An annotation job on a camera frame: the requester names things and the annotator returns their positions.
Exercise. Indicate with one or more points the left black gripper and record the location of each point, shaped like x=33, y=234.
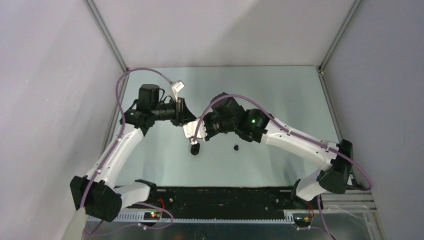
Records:
x=183, y=114

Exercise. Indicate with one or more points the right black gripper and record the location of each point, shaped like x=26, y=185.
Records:
x=209, y=134

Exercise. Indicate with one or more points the black earbud charging case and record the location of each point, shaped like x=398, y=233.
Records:
x=195, y=149

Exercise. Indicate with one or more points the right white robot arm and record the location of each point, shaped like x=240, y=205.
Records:
x=233, y=113

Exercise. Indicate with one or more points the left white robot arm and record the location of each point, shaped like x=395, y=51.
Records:
x=96, y=192

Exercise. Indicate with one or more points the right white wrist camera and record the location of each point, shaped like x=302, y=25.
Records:
x=189, y=129

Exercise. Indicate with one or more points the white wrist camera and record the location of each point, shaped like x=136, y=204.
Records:
x=189, y=129
x=175, y=88

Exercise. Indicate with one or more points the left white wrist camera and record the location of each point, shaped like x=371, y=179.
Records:
x=175, y=88

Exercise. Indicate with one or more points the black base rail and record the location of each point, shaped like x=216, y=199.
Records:
x=229, y=203

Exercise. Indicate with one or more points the right aluminium frame post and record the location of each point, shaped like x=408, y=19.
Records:
x=355, y=6

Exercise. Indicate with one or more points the aluminium frame post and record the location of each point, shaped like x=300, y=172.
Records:
x=105, y=32
x=355, y=6

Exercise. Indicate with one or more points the left aluminium frame post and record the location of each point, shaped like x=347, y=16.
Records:
x=105, y=32

